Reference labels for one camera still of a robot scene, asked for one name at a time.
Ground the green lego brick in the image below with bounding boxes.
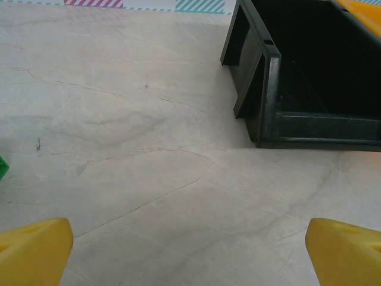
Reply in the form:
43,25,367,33
0,155,10,182

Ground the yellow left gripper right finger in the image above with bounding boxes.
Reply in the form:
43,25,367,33
305,217,381,286

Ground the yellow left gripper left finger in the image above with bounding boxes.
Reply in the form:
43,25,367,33
0,217,74,286

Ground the yellow plastic bin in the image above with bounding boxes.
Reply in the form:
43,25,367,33
333,0,381,33

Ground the black plastic bin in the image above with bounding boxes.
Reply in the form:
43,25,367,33
220,0,381,153

